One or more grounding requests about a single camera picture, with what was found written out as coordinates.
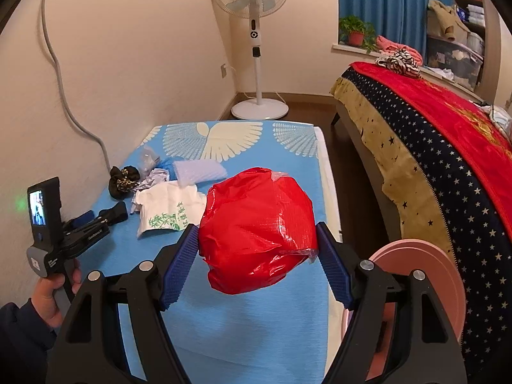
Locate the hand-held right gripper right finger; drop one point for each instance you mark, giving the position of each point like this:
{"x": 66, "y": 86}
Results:
{"x": 334, "y": 264}

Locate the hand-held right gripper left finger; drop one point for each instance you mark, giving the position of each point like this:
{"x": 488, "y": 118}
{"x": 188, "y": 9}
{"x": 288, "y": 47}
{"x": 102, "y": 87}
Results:
{"x": 182, "y": 272}

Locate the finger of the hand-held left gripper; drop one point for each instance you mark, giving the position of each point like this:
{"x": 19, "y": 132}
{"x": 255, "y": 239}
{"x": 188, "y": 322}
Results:
{"x": 83, "y": 219}
{"x": 114, "y": 212}

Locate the black gold scrunchie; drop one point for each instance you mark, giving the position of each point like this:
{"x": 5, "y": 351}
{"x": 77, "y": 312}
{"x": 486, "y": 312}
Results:
{"x": 120, "y": 186}

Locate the white paper bag green print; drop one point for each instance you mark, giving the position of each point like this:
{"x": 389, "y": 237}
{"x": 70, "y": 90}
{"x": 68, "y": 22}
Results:
{"x": 168, "y": 204}

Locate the clear plastic bag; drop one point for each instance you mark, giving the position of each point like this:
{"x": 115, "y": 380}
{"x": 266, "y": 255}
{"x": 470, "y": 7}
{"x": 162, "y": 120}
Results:
{"x": 148, "y": 160}

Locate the blue shoe cover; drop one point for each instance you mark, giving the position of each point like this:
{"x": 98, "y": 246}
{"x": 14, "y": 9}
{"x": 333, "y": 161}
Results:
{"x": 166, "y": 168}

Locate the pink trash bin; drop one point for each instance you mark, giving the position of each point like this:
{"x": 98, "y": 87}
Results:
{"x": 416, "y": 264}

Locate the red woven plastic bag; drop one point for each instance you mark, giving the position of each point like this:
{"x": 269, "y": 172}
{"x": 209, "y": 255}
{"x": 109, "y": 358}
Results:
{"x": 256, "y": 228}

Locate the purple foam sheet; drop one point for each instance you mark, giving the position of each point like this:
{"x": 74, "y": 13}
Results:
{"x": 202, "y": 172}

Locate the person's left forearm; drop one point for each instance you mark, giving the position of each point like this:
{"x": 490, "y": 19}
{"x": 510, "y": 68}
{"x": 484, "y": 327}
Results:
{"x": 20, "y": 344}

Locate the person's left hand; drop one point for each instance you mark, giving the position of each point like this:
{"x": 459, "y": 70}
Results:
{"x": 48, "y": 300}

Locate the crumpled grey wrapper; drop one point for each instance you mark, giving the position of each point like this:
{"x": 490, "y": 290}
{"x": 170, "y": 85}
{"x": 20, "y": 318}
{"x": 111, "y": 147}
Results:
{"x": 154, "y": 178}

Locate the blue table mat white print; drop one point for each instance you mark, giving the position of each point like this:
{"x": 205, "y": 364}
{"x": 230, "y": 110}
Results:
{"x": 248, "y": 328}

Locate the bed with red blanket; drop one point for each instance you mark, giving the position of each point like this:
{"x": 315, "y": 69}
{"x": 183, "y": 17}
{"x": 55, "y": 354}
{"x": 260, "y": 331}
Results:
{"x": 440, "y": 136}

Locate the black white striped cloth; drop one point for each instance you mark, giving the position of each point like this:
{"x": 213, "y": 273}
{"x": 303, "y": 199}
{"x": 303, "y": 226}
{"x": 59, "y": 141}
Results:
{"x": 404, "y": 62}

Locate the white crumpled cloth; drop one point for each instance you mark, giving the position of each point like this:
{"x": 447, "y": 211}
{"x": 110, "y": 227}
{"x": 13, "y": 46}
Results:
{"x": 498, "y": 122}

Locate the potted green plant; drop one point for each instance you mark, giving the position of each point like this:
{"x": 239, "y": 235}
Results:
{"x": 355, "y": 38}

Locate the pink folded cloth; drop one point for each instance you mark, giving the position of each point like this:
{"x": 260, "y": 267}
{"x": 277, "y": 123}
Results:
{"x": 390, "y": 44}

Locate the clear plastic storage box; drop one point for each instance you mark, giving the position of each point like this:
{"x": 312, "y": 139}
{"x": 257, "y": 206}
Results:
{"x": 452, "y": 58}

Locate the blue curtain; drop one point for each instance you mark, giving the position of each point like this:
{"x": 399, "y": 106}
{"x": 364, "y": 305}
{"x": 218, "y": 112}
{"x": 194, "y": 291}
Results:
{"x": 392, "y": 4}

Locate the khaki coat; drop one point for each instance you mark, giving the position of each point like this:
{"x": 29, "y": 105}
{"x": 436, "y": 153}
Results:
{"x": 444, "y": 16}

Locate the blue tissue pack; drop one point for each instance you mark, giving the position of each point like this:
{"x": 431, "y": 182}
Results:
{"x": 463, "y": 13}

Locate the white wall outlet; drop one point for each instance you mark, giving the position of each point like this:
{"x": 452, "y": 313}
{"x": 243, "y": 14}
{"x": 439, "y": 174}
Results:
{"x": 224, "y": 71}

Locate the wall bookshelf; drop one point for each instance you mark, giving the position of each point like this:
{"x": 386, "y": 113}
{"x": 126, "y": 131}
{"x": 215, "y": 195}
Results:
{"x": 476, "y": 0}

